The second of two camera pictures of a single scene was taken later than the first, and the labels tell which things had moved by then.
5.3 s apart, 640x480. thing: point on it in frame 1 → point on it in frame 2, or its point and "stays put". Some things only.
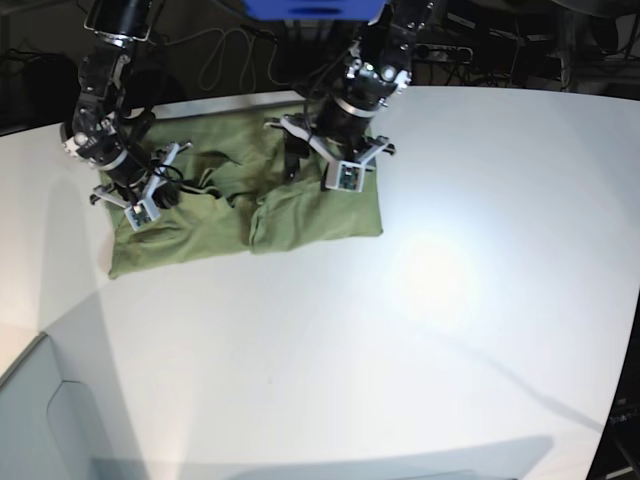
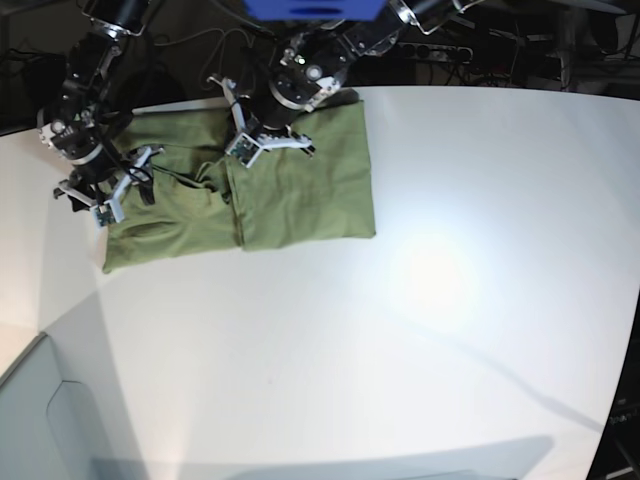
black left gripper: x=128 y=175 → x=95 y=168
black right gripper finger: x=166 y=196 → x=147 y=192
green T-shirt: x=237 y=196 stays put
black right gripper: x=341 y=124 → x=270 y=111
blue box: x=315 y=10 stays put
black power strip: x=441 y=52 stays put
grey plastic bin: x=48 y=425 stays put
